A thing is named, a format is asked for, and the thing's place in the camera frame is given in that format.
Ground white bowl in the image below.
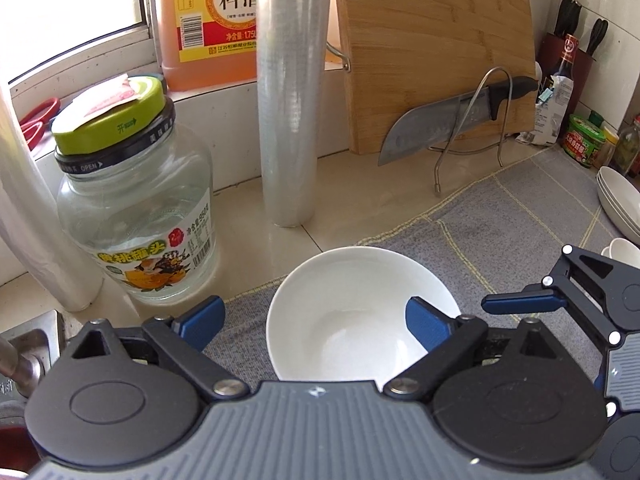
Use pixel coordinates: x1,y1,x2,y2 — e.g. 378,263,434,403
601,237,640,269
266,246,460,387

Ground white plate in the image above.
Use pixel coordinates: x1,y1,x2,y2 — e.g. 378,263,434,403
596,166,640,246

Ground chrome faucet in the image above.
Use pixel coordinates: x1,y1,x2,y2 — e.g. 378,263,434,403
1,310,65,402

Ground grey blue checked cloth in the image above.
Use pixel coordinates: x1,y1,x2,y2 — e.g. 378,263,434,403
205,148,625,385

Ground red basin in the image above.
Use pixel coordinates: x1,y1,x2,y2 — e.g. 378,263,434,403
0,426,40,472

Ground clear oil bottle red cap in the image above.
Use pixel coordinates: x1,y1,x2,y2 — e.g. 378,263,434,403
611,116,640,176

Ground green lid sauce jar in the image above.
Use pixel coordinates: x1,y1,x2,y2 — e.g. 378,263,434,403
562,114,605,168

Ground yellow lid spice jar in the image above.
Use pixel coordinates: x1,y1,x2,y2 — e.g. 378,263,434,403
593,125,620,168

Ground white seasoning bag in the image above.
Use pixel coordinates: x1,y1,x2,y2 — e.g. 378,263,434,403
515,75,574,146

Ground glass jar green lid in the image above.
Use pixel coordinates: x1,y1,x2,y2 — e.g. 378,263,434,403
51,74,216,306

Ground dark red knife block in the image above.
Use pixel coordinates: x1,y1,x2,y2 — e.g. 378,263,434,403
537,0,608,116

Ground dark soy sauce bottle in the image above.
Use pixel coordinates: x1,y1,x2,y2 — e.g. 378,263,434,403
549,34,579,129

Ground bamboo cutting board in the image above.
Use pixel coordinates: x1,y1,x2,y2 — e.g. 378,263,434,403
336,0,535,155

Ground orange cooking wine bottle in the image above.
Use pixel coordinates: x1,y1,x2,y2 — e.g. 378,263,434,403
155,0,257,92

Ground tall cling film roll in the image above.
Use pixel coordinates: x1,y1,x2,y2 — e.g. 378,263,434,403
256,0,330,228

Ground wire board rack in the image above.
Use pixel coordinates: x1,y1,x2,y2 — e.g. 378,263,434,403
428,66,514,196

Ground kitchen knife black handle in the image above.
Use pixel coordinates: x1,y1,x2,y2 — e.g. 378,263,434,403
378,76,538,166

